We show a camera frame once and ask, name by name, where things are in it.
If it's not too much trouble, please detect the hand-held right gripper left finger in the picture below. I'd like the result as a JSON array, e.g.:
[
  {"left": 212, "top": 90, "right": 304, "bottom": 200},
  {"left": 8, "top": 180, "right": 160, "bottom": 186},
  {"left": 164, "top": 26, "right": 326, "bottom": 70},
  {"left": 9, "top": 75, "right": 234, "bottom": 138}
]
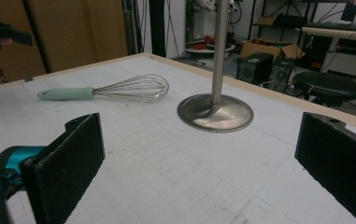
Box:
[{"left": 20, "top": 112, "right": 107, "bottom": 224}]

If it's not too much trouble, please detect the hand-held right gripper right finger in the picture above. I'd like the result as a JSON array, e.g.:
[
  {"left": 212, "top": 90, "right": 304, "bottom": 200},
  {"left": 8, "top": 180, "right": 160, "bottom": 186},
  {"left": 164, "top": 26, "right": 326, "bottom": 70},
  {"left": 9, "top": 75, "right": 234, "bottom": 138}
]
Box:
[{"left": 294, "top": 111, "right": 356, "bottom": 224}]

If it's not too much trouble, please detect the black slanted pole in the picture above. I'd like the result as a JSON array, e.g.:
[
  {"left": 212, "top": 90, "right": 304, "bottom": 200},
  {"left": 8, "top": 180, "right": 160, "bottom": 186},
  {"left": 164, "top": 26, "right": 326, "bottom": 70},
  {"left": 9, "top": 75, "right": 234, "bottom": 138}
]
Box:
[{"left": 21, "top": 0, "right": 54, "bottom": 75}]

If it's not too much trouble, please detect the brown cardboard panel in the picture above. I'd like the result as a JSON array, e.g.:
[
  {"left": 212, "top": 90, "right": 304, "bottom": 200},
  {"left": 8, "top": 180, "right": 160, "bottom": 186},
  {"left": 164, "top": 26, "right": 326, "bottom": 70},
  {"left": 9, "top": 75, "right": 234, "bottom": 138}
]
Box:
[{"left": 0, "top": 0, "right": 129, "bottom": 90}]

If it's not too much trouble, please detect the black round stool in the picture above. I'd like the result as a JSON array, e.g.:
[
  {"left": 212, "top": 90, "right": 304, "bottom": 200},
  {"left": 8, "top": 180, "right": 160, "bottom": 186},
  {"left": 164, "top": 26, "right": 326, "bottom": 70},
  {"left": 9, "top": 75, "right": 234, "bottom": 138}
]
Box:
[{"left": 292, "top": 71, "right": 356, "bottom": 108}]

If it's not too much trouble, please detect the dark computer case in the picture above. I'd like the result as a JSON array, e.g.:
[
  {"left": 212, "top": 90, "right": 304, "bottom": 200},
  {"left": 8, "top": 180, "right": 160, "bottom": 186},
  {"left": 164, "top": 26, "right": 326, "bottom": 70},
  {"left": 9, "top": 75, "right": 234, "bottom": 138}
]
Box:
[{"left": 269, "top": 57, "right": 295, "bottom": 93}]

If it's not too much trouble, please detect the black computer tower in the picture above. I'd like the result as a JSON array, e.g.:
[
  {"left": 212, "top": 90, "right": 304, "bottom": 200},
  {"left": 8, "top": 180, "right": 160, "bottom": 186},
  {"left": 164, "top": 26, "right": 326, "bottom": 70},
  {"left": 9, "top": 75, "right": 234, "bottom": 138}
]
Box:
[{"left": 236, "top": 51, "right": 275, "bottom": 86}]

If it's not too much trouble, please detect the long wooden table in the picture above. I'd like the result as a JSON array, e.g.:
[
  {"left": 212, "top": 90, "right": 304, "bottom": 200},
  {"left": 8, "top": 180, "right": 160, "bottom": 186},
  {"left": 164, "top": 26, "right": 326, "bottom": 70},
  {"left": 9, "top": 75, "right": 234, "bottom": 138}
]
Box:
[{"left": 301, "top": 26, "right": 356, "bottom": 43}]

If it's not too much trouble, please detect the open cardboard box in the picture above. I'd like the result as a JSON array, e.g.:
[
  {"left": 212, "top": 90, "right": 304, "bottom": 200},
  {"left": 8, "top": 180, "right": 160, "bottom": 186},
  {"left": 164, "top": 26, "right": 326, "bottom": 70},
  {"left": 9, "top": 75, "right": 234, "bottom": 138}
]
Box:
[{"left": 239, "top": 38, "right": 306, "bottom": 62}]

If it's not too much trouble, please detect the metal stand with round base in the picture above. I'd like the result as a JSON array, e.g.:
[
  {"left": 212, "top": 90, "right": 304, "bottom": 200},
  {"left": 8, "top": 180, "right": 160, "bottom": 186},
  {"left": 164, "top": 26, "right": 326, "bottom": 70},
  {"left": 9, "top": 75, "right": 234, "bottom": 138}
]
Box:
[{"left": 177, "top": 0, "right": 255, "bottom": 133}]

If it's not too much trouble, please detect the black upright column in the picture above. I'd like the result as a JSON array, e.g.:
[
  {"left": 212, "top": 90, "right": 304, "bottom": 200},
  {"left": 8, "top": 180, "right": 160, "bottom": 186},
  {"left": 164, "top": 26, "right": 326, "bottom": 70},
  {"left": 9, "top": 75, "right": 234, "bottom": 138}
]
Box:
[{"left": 149, "top": 0, "right": 167, "bottom": 59}]

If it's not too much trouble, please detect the round white side table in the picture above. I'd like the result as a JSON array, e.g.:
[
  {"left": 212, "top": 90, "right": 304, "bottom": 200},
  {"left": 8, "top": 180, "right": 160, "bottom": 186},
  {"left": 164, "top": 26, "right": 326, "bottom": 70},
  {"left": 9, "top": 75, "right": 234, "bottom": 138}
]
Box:
[{"left": 185, "top": 44, "right": 236, "bottom": 55}]

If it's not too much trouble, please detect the red tool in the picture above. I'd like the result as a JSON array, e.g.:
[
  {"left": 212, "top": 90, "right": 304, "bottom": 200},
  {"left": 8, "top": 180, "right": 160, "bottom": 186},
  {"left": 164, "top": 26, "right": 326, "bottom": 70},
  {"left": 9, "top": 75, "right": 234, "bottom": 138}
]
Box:
[{"left": 190, "top": 35, "right": 217, "bottom": 50}]

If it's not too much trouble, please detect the whisk with mint green handle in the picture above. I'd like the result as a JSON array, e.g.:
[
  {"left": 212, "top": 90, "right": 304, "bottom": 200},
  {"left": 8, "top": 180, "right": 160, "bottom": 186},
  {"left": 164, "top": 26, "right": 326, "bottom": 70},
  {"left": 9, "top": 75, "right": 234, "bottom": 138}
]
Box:
[{"left": 37, "top": 74, "right": 170, "bottom": 104}]

